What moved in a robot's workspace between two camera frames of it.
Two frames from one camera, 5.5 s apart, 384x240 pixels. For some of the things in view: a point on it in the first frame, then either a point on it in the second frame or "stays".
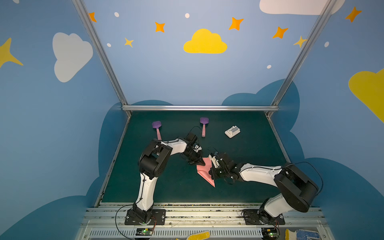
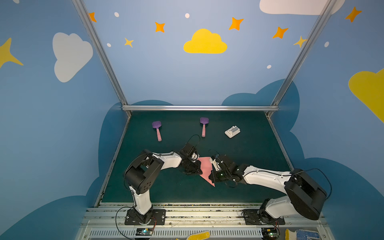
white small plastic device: (232, 132) stays
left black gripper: (196, 157) to (193, 163)
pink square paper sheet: (204, 170) stays
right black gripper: (219, 167) stays
